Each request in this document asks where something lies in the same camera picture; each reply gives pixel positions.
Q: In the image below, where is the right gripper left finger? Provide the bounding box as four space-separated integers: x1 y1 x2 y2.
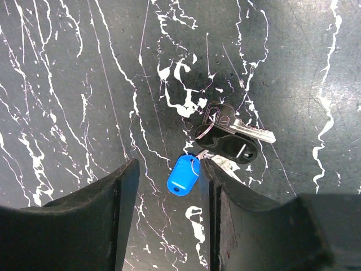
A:
1 159 140 270

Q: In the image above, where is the blue key tag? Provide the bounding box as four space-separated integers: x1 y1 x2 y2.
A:
166 153 201 196

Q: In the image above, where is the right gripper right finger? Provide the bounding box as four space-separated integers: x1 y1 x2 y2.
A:
199 159 360 270

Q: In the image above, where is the black fob key set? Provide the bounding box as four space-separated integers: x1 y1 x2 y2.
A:
195 102 276 164

